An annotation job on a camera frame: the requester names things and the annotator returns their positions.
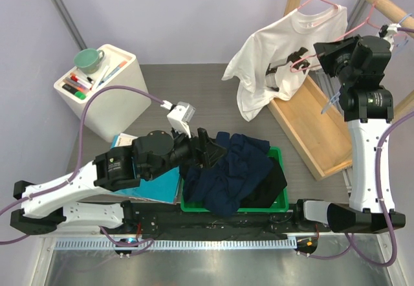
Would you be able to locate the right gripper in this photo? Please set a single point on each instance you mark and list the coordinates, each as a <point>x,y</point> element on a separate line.
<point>323,48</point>

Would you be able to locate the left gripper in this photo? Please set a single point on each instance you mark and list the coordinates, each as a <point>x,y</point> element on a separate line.
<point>207,153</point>

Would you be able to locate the navy blue t-shirt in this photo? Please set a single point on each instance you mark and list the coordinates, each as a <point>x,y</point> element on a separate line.
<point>222,187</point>

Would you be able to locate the white t-shirt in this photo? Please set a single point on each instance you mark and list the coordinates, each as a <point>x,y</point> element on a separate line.
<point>275,60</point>

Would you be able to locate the light blue wire hanger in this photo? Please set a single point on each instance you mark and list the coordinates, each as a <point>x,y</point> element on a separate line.
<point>371,55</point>

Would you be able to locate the pink hanger of navy shirt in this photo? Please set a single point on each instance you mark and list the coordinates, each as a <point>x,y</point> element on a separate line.
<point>349,30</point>

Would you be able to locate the black flower print t-shirt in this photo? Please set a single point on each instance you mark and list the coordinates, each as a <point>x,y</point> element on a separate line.
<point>268,189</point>

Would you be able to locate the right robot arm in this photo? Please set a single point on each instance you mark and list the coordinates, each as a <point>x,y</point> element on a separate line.
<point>371,209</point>

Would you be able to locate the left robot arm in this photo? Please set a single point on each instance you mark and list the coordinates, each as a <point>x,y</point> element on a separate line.
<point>58,204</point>

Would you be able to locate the blue folder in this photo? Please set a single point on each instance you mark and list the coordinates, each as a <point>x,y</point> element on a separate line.
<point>163,189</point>

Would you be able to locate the wooden clothes rack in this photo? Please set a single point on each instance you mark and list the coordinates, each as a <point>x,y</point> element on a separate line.
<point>323,141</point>

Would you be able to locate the orange tipped white pen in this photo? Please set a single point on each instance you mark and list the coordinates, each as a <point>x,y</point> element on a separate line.
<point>115,70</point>

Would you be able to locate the green capped marker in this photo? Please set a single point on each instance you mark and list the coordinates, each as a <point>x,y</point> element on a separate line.
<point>80,95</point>

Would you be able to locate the green ceramic cup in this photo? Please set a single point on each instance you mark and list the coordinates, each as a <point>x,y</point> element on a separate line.
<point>89,60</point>

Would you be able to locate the red marker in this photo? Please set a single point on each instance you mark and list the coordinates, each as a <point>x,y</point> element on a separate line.
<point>80,81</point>

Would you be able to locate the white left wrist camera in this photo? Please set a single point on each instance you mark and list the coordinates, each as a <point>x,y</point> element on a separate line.
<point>179,116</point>

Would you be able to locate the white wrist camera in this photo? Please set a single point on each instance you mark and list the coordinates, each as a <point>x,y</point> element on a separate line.
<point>388,32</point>
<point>179,116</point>

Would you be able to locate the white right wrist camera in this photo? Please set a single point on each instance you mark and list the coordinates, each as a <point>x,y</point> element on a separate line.
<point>388,32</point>

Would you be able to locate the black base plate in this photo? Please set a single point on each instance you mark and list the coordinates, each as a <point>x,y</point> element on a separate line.
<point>169,222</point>

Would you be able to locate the white slotted cable duct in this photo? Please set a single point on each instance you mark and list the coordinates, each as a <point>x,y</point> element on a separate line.
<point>162,245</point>

